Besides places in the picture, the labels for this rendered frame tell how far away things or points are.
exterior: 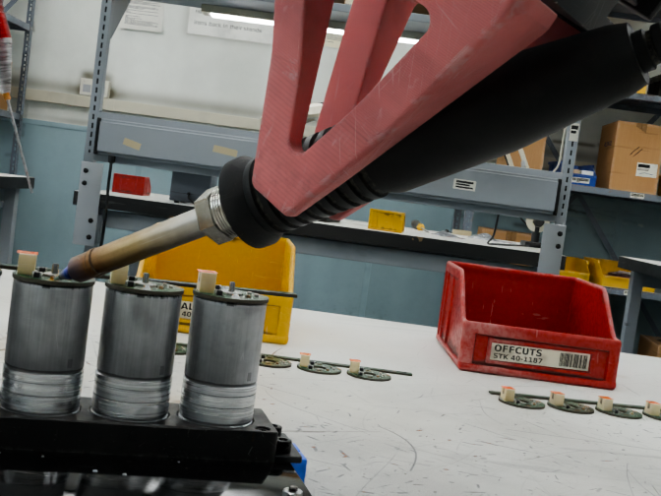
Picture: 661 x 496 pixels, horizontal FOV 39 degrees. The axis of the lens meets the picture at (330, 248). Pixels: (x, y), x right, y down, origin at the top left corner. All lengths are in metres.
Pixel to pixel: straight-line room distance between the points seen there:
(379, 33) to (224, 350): 0.11
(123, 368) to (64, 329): 0.02
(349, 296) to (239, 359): 4.43
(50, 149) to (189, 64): 0.83
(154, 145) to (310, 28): 2.42
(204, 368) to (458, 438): 0.15
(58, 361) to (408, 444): 0.16
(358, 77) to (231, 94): 4.52
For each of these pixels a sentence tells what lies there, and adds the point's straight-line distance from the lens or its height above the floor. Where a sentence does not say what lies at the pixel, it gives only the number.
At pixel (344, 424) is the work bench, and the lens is 0.41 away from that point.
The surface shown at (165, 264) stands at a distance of 0.69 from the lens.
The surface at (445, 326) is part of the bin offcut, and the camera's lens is 0.67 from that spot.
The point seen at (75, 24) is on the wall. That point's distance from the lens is 4.97.
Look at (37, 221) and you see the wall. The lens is 4.96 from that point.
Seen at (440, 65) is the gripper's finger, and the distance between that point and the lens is 0.19.
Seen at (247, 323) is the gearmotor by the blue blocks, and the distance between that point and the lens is 0.30.
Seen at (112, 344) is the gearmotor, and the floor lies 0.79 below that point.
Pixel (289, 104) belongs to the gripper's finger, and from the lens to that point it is 0.22.
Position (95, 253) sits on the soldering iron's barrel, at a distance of 0.27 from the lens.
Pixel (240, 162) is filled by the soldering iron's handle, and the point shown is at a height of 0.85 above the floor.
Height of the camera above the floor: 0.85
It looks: 4 degrees down
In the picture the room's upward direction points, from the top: 8 degrees clockwise
